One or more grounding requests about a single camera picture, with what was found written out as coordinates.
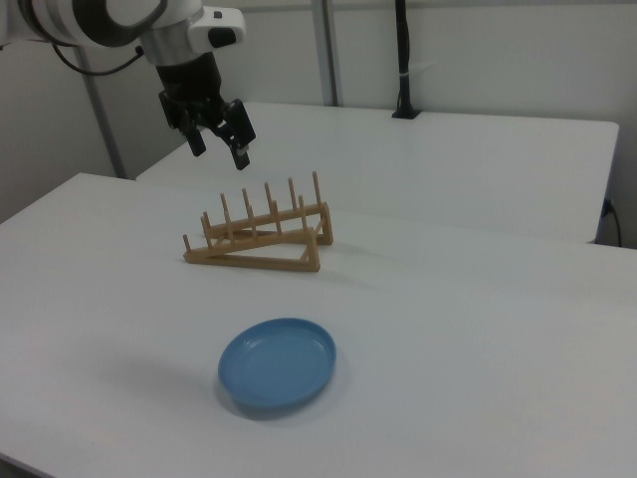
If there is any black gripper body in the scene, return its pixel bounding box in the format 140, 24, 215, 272
155, 52, 231, 133

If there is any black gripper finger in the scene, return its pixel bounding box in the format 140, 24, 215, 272
214, 99, 258, 172
184, 112, 207, 159

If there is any blue round plate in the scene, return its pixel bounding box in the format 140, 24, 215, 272
217, 317, 338, 407

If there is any wooden plate rack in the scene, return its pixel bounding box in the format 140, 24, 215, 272
181, 170, 334, 276

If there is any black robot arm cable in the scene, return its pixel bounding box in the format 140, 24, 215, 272
49, 41, 146, 77

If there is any grey aluminium frame post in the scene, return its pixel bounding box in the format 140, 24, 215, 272
312, 0, 345, 108

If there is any black camera pole with base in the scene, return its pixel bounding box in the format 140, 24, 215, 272
390, 0, 424, 120

